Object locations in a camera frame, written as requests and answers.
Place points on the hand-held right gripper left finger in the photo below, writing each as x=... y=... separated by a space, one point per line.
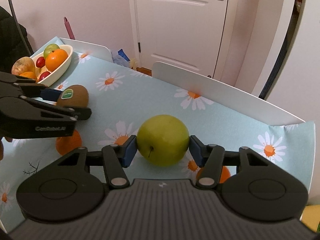
x=130 y=150

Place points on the large orange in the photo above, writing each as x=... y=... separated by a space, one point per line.
x=56 y=60
x=28 y=75

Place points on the striped red yellow apple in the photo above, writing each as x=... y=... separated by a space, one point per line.
x=23 y=65

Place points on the large green apple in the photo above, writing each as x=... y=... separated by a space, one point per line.
x=162 y=140

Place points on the brown kiwi with green sticker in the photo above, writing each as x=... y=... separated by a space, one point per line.
x=78 y=97

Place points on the white chair back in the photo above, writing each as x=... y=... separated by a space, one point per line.
x=95 y=48
x=225 y=92

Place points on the small mandarin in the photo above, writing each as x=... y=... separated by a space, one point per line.
x=68 y=145
x=224 y=175

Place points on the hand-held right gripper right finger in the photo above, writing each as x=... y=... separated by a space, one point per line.
x=196 y=150

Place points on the cream oval bowl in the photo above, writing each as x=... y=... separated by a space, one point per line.
x=60 y=71

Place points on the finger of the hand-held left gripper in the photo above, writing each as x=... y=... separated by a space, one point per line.
x=75 y=113
x=50 y=94

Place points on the person's left hand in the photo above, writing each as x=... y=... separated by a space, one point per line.
x=1 y=151

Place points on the white panel door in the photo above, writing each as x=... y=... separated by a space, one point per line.
x=180 y=30

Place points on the black jacket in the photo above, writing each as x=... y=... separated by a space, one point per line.
x=12 y=37

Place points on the white sliding door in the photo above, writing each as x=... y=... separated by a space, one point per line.
x=305 y=67

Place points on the small red fruit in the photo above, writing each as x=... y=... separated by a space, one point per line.
x=45 y=75
x=40 y=61

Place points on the small green apple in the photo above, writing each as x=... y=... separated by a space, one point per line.
x=50 y=50

